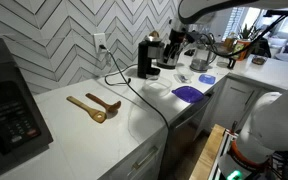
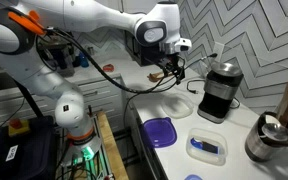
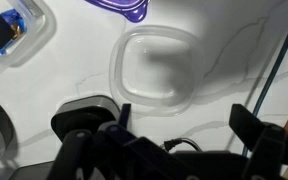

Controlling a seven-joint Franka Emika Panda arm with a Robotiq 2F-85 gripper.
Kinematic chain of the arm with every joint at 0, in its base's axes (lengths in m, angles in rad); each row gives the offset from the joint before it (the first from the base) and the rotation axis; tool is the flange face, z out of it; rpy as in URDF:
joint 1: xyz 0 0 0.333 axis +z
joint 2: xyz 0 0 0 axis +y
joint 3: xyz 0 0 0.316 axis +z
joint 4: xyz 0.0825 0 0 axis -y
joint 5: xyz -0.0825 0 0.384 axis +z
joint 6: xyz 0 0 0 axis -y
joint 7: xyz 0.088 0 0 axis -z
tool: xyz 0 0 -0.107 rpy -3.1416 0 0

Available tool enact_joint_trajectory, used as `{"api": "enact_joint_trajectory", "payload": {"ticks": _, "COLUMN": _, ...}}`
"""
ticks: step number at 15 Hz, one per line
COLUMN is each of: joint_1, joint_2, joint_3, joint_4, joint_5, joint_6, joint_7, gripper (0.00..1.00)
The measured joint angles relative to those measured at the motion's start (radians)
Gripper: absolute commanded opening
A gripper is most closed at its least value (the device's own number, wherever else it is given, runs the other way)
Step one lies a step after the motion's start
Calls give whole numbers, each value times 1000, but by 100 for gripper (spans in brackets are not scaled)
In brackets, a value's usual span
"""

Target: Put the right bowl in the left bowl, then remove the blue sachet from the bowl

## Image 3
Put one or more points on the purple plastic lid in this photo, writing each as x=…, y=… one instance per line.
x=124, y=7

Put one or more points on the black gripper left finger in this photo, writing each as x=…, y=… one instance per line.
x=80, y=150

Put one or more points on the blue snack sachet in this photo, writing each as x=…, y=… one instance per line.
x=4, y=31

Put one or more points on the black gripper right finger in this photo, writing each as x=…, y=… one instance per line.
x=270, y=150

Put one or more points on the clear plastic bowl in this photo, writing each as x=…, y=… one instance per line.
x=154, y=70
x=34, y=30

